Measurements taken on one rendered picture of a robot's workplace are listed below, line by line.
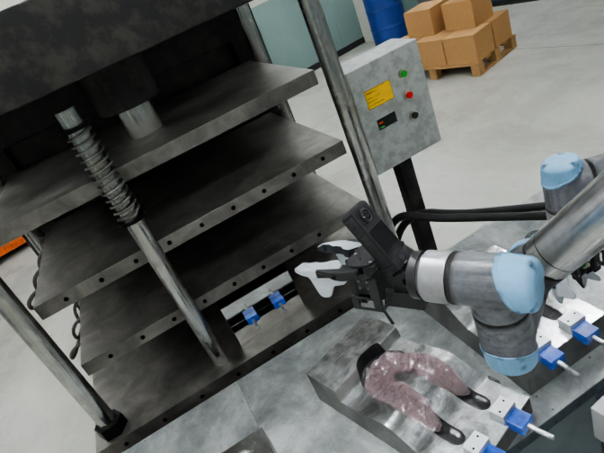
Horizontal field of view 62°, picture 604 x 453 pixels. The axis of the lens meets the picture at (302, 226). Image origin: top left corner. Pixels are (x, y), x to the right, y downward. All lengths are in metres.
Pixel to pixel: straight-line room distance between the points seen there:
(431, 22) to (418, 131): 4.41
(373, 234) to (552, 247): 0.25
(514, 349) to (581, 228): 0.18
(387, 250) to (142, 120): 1.22
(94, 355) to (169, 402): 0.29
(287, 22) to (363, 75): 6.86
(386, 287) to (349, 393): 0.67
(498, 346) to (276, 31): 7.97
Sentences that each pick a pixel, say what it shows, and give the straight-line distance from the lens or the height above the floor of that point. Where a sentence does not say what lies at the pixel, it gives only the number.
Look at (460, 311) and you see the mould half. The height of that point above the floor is 0.90.
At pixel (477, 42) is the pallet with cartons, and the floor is 0.34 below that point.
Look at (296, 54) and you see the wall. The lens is 8.68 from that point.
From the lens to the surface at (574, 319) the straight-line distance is 1.39.
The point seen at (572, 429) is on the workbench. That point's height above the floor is 0.61.
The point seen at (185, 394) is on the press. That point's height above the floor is 0.79.
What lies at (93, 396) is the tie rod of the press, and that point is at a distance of 1.79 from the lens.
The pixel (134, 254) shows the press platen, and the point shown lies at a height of 1.29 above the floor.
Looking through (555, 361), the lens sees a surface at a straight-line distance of 1.33.
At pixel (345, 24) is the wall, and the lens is 9.27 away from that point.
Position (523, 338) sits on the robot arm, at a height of 1.36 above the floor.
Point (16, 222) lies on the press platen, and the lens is 1.62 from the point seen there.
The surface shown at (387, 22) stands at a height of 0.37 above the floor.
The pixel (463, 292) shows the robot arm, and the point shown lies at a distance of 0.69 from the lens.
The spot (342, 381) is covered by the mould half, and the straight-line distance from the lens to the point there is 1.38.
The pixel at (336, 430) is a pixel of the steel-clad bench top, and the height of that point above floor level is 0.80.
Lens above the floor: 1.89
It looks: 28 degrees down
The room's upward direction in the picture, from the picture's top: 24 degrees counter-clockwise
